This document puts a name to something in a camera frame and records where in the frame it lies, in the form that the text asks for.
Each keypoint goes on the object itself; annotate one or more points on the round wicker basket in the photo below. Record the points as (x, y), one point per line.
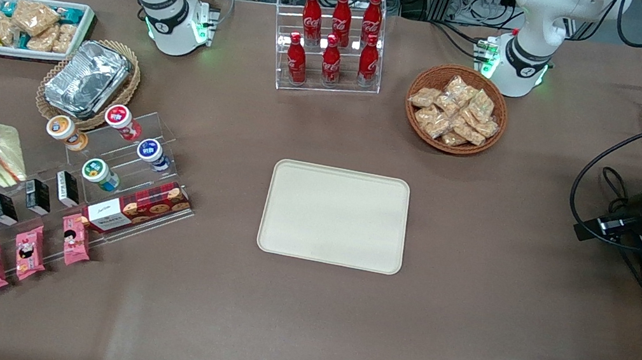
(417, 124)

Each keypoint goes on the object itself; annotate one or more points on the clear acrylic stepped display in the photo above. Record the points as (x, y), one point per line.
(125, 155)

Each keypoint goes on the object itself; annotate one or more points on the green lid yogurt cup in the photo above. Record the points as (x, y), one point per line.
(99, 173)

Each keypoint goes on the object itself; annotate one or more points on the beige plastic tray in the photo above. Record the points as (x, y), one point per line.
(334, 216)

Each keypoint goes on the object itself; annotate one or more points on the teal snack packet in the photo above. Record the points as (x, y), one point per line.
(8, 7)
(70, 14)

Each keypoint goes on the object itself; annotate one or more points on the clear acrylic bottle rack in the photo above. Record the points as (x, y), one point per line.
(294, 21)

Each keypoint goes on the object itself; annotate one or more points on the white rectangular plastic bin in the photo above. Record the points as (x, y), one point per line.
(87, 21)

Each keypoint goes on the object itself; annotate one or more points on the red plaid cookie box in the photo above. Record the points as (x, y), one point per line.
(136, 207)

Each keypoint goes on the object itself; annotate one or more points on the red cola bottle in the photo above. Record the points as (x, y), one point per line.
(312, 17)
(342, 16)
(331, 64)
(297, 63)
(372, 17)
(368, 62)

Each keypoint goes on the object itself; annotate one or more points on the blue lid yogurt cup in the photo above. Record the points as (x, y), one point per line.
(153, 154)

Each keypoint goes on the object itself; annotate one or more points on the brown paper table cover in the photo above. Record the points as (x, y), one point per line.
(464, 331)

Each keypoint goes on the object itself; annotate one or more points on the large puffed snack bag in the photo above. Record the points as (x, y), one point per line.
(35, 17)

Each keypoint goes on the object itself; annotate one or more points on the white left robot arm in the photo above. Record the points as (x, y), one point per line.
(533, 20)

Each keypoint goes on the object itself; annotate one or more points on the oval wicker basket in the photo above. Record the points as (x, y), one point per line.
(127, 91)

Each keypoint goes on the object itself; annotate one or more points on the orange lid yogurt cup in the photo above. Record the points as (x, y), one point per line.
(66, 131)

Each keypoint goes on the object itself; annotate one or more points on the aluminium foil container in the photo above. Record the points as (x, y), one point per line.
(86, 78)

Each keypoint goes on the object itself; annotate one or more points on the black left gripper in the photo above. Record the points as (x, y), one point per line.
(629, 216)

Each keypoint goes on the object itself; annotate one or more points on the clear wrapped cracker pack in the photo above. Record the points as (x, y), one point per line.
(433, 122)
(460, 87)
(453, 139)
(447, 105)
(486, 127)
(424, 97)
(468, 131)
(481, 105)

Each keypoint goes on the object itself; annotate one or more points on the red lid yogurt cup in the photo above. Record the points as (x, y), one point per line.
(123, 121)

